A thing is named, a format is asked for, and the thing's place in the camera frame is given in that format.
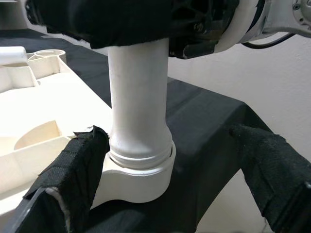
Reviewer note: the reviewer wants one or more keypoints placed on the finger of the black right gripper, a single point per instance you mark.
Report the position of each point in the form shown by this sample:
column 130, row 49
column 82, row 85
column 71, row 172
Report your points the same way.
column 109, row 21

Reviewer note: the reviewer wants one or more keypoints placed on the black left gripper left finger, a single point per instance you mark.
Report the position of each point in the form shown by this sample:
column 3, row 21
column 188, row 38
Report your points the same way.
column 73, row 174

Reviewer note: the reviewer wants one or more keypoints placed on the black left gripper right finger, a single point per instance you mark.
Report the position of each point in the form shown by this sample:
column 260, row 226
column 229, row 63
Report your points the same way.
column 274, row 174

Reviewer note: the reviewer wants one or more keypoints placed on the white children table top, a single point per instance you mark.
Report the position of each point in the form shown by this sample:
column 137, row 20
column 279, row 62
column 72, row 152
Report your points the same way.
column 48, row 109

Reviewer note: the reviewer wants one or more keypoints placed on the black table cloth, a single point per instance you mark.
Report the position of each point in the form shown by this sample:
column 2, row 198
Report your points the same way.
column 206, row 116

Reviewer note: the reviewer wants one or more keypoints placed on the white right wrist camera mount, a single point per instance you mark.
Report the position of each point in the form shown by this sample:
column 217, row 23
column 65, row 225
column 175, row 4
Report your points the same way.
column 238, row 26

